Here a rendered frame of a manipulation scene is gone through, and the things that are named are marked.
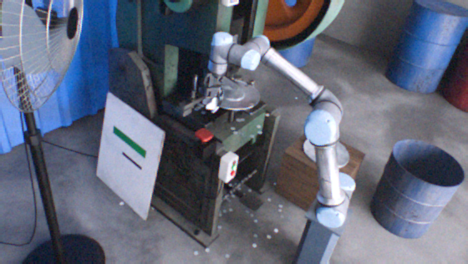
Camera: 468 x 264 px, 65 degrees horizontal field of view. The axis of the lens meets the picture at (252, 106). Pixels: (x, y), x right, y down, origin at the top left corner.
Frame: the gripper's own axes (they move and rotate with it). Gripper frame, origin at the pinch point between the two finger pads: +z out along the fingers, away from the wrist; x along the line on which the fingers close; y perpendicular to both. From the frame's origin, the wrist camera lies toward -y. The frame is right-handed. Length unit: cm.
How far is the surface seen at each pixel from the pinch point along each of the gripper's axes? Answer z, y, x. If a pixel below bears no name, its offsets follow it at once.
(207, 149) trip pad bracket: 18.3, 2.5, 4.5
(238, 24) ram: -27.5, -21.3, -27.2
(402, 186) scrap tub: 44, -109, 42
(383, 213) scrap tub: 71, -111, 39
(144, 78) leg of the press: 9.2, 16.2, -45.3
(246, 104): 7.9, -24.3, -10.8
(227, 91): 7.8, -20.3, -23.5
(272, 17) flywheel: -25, -51, -42
